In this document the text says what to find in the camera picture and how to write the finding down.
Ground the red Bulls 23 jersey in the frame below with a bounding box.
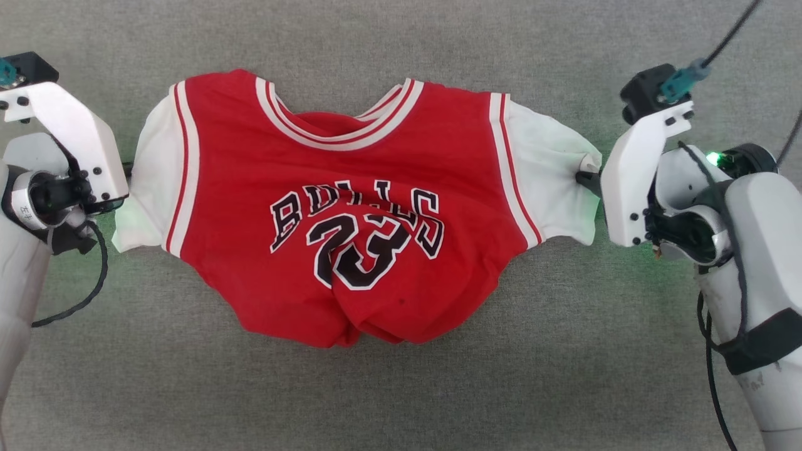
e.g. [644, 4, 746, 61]
[113, 69, 603, 348]

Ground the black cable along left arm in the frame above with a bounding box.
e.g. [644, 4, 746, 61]
[31, 219, 109, 328]

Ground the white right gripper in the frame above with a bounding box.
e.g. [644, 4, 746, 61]
[576, 100, 695, 248]

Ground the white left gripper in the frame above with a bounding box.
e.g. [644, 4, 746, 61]
[0, 81, 133, 202]

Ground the grey fabric sofa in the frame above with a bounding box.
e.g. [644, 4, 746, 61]
[0, 0, 802, 451]

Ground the black cable along right arm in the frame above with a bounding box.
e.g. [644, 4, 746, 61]
[697, 291, 740, 451]

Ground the right camera cable teal plug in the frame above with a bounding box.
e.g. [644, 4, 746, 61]
[658, 0, 765, 104]

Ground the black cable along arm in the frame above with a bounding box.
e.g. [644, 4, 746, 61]
[697, 291, 740, 451]
[31, 219, 109, 328]

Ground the black right arm strap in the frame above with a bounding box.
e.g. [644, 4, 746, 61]
[714, 307, 802, 376]

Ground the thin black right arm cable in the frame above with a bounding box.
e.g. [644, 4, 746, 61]
[777, 110, 802, 167]

